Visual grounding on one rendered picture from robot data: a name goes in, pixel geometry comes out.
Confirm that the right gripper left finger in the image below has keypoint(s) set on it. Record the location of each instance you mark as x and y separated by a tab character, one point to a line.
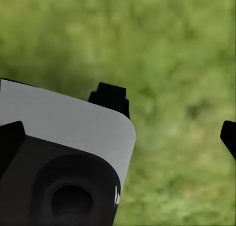
12	136

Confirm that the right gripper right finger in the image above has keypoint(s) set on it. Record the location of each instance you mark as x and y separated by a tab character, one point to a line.
228	136

